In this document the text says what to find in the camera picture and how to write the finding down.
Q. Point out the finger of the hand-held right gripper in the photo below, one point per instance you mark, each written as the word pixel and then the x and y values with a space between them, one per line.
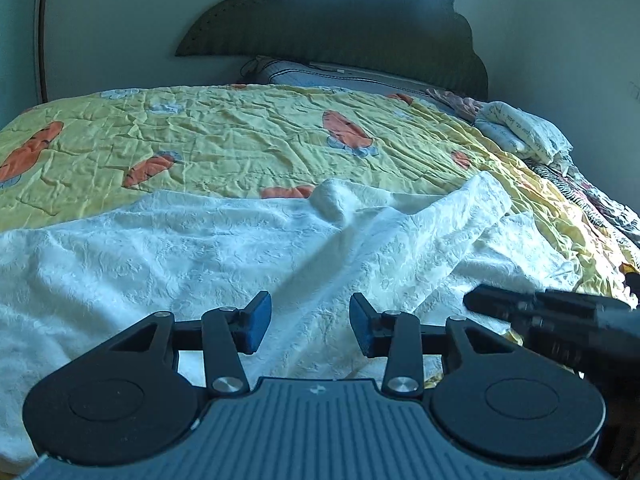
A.
pixel 495 302

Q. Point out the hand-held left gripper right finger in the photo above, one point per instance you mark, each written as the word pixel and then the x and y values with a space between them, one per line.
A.
pixel 361 325

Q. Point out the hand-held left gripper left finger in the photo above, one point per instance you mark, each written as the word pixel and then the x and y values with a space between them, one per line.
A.
pixel 257 322

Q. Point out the white textured towel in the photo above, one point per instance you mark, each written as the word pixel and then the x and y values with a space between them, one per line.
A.
pixel 200 255

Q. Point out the striped patterned bedsheet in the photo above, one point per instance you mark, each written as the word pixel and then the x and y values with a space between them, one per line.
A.
pixel 595 200

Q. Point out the white printed folded cloth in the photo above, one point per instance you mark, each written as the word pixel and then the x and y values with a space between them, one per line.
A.
pixel 525 130

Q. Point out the yellow carrot print blanket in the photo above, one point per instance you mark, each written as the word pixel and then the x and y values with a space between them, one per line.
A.
pixel 240 135

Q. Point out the pink floral cloth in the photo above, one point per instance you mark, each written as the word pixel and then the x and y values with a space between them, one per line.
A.
pixel 457 102

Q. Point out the grey pillow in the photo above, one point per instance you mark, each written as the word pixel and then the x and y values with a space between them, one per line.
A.
pixel 320 74

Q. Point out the dark cloud-shaped headboard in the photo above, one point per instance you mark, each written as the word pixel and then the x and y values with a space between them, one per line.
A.
pixel 345 20

